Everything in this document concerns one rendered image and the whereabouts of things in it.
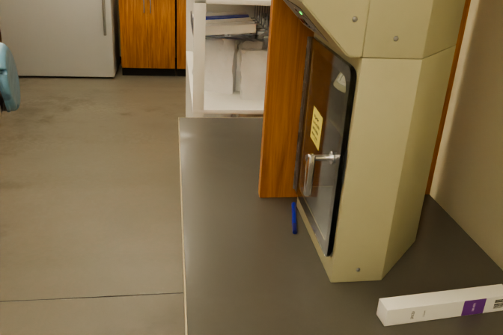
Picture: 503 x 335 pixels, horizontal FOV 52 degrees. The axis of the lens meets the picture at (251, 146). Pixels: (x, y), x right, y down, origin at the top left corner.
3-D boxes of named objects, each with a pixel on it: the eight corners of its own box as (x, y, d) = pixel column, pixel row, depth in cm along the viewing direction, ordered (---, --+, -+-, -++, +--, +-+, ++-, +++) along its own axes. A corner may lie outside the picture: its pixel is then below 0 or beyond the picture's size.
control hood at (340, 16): (314, 25, 117) (319, -21, 113) (362, 58, 87) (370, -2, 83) (264, 23, 115) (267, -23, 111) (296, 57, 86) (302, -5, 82)
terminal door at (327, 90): (297, 190, 132) (313, 34, 117) (329, 260, 104) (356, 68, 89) (294, 191, 132) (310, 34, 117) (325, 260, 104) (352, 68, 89)
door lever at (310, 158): (329, 197, 102) (325, 191, 105) (334, 154, 98) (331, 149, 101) (303, 198, 101) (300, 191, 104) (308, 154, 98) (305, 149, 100)
